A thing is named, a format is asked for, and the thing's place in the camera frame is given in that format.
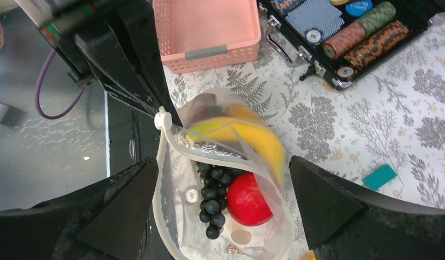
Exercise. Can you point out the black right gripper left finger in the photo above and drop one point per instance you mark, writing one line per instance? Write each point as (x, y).
(105, 220)

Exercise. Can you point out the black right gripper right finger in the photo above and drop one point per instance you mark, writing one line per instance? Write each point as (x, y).
(344, 220)

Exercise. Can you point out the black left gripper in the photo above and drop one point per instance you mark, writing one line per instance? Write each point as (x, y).
(85, 35)

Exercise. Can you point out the dark red toy fig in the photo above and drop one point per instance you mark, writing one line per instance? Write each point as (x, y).
(202, 107)

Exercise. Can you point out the clear zip top bag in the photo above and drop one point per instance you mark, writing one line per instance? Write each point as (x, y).
(177, 198)

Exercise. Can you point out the black toy grapes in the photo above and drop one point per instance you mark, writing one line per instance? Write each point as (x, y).
(216, 181)

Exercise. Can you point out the yellow toy banana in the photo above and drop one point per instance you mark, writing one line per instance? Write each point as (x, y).
(259, 138)

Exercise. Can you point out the orange toy fruit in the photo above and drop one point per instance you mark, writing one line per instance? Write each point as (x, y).
(242, 112)

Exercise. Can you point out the yellow triangle toy block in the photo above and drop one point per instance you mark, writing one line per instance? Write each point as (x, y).
(307, 255)

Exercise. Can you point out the teal toy block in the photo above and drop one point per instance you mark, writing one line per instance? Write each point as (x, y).
(379, 177)

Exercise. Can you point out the pink plastic basket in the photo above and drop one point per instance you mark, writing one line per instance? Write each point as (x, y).
(197, 35)

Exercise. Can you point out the black poker chip case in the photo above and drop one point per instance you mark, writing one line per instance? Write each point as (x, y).
(341, 41)

